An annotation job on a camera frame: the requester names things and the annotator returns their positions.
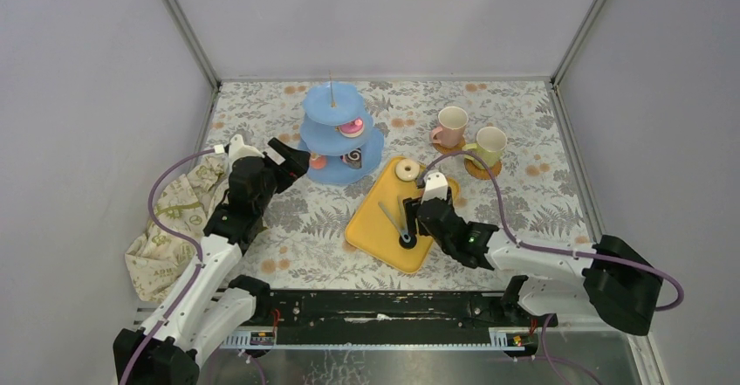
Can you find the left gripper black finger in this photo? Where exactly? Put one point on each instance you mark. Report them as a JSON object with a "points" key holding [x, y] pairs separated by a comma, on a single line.
{"points": [[290, 170], [277, 151]]}

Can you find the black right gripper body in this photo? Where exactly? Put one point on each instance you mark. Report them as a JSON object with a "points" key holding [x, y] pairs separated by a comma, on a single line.
{"points": [[410, 205]]}

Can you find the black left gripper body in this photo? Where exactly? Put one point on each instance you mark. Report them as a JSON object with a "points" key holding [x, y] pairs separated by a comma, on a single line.
{"points": [[277, 162]]}

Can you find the red sugared pastry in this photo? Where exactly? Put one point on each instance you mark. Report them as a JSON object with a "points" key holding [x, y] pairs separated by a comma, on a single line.
{"points": [[317, 161]]}

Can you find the blue three-tier cake stand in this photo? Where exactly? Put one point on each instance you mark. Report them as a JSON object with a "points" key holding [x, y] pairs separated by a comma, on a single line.
{"points": [[326, 106]]}

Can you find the chocolate swirl roll cake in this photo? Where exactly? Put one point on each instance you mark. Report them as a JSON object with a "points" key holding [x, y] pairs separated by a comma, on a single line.
{"points": [[353, 159]]}

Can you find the pink sprinkled donut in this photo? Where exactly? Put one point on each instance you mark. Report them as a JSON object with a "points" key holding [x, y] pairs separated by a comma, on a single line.
{"points": [[352, 129]]}

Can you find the white glazed donut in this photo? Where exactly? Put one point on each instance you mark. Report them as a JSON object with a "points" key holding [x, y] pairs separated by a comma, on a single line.
{"points": [[407, 170]]}

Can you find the yellow serving tray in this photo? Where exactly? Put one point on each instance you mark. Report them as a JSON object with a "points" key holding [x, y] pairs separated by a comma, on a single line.
{"points": [[370, 231]]}

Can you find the green ceramic mug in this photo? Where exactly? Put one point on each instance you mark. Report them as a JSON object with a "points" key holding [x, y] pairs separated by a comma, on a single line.
{"points": [[489, 145]]}

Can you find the pink ceramic mug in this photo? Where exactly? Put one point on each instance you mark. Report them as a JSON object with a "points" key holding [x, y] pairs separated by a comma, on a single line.
{"points": [[452, 122]]}

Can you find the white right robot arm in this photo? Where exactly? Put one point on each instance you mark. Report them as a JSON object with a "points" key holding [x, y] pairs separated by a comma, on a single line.
{"points": [[610, 280]]}

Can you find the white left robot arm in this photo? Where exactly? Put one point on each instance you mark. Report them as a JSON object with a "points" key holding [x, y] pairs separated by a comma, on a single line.
{"points": [[173, 343]]}

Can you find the black sandwich cookie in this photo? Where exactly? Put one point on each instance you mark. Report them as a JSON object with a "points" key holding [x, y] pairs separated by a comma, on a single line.
{"points": [[407, 241]]}

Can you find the woven rattan coaster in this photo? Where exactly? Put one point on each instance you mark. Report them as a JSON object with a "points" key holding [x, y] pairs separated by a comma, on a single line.
{"points": [[480, 173], [441, 149]]}

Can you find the floral tablecloth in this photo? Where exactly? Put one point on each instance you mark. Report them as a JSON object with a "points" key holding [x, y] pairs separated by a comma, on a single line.
{"points": [[304, 245]]}

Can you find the beige printed cloth bag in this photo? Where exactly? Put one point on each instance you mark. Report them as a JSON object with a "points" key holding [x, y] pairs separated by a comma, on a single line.
{"points": [[156, 259]]}

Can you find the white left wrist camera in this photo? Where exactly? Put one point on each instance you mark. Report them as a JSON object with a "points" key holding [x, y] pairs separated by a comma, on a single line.
{"points": [[238, 149]]}

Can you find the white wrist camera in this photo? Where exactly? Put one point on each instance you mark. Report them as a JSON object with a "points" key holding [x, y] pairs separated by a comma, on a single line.
{"points": [[238, 149], [436, 186]]}

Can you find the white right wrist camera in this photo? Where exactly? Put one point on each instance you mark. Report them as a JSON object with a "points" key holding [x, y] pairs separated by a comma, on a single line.
{"points": [[436, 186]]}

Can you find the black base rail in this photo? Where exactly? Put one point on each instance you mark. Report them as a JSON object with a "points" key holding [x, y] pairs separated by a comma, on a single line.
{"points": [[337, 318]]}

